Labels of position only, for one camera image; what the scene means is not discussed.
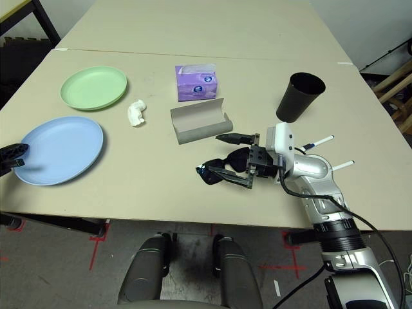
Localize purple tissue pack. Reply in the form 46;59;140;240
174;62;217;103

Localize grey glasses case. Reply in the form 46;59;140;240
169;97;234;145

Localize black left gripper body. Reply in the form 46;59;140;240
0;158;26;177

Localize black sunglasses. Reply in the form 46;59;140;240
194;146;258;186

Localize black table base foot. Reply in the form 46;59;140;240
0;211;26;231
286;230;318;248
24;212;109;238

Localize pale blue plate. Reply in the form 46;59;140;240
14;116;104;187

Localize black foam floor mat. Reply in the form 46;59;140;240
0;37;54;110

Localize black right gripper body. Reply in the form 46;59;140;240
246;131;279;191

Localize white tissue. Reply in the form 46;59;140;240
127;98;148;128

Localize grey robot left leg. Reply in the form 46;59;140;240
117;233;173;305

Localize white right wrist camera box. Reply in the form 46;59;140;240
265;122;295;171

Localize black cup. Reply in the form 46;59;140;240
276;71;326;124

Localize side table black frame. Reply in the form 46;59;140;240
0;0;62;49

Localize red floor tape cross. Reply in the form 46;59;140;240
259;230;308;279
88;221;112;271

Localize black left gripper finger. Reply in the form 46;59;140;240
0;143;32;164

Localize grey robot right leg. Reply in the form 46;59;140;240
212;234;265;309

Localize grey robot leg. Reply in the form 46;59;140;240
212;234;265;309
117;233;173;305

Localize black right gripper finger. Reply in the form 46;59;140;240
214;131;255;145
208;165;250;189

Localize white marker black cap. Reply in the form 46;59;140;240
331;160;356;171

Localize wooden furniture frame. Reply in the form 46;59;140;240
375;59;412;136

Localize pale green plate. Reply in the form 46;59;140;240
60;66;128;112

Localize thin black stand pole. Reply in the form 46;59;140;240
359;40;412;73

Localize thin white floor cable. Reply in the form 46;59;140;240
379;250;412;309

